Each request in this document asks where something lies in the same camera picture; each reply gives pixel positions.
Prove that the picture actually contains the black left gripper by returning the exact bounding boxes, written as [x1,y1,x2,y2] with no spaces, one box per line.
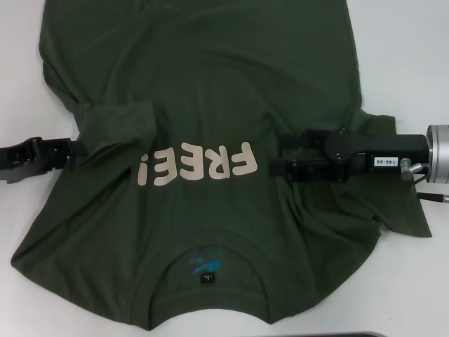
[0,137,88,186]

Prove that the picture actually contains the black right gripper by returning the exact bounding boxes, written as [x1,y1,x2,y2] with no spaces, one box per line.
[269,128,433,184]

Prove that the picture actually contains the dark green FREE t-shirt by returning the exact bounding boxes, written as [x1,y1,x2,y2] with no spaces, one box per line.
[10,0,433,319]

